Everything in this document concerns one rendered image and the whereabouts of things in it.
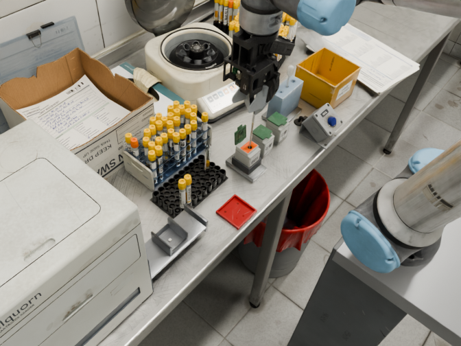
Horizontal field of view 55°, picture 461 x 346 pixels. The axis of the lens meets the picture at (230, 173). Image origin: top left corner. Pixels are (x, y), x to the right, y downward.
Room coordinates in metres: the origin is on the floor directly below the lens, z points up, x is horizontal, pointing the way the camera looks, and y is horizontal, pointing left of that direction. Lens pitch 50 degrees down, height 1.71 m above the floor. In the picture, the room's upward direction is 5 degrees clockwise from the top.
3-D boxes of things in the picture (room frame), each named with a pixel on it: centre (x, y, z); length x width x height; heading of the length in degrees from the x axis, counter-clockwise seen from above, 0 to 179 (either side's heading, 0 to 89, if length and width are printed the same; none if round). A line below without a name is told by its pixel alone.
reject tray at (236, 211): (0.58, -0.02, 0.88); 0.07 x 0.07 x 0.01; 54
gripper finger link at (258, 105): (0.69, -0.04, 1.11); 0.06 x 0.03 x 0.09; 143
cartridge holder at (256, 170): (0.72, -0.04, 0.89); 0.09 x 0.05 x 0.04; 53
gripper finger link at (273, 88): (0.70, -0.06, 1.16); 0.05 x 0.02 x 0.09; 53
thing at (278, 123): (0.83, -0.11, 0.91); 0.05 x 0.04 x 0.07; 54
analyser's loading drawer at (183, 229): (0.45, 0.12, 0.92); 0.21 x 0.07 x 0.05; 144
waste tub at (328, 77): (1.04, -0.25, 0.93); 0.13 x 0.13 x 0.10; 51
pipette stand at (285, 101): (0.93, -0.13, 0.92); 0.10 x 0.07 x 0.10; 146
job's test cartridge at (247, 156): (0.72, -0.04, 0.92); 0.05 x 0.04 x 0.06; 53
